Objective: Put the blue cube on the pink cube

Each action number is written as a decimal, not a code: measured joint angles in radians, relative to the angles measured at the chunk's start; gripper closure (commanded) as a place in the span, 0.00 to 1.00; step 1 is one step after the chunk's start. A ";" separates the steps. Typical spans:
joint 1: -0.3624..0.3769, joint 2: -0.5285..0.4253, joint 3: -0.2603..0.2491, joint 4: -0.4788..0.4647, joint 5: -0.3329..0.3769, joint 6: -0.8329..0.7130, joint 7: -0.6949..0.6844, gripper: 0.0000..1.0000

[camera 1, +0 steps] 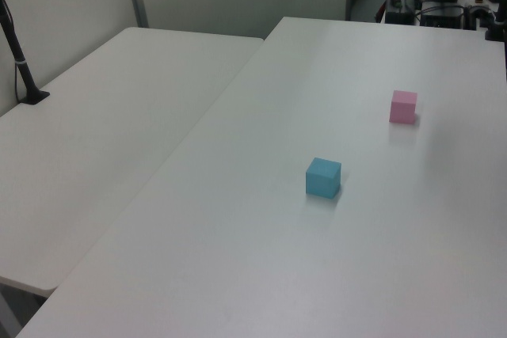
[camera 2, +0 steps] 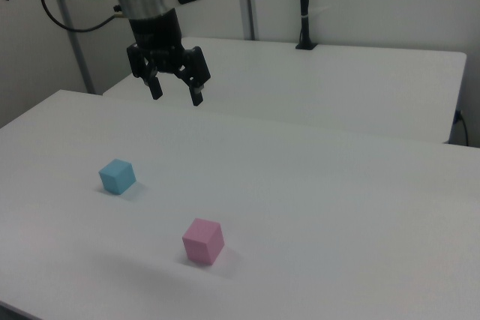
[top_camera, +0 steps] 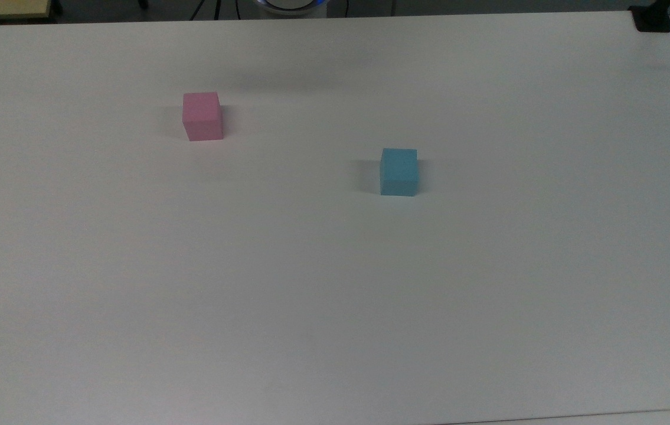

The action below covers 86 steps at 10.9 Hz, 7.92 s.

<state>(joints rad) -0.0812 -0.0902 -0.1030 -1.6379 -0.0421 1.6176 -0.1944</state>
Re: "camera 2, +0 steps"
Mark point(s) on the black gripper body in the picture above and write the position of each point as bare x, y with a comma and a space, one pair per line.
157, 33

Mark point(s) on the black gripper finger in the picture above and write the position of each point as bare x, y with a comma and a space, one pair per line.
197, 72
144, 69

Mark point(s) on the blue cube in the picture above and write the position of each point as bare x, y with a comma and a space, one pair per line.
116, 176

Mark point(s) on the pink cube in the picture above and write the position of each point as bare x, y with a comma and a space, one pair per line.
202, 240

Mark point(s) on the white back table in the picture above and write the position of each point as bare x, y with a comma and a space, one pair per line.
318, 84

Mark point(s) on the black camera stand pole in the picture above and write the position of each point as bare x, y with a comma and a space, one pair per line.
304, 5

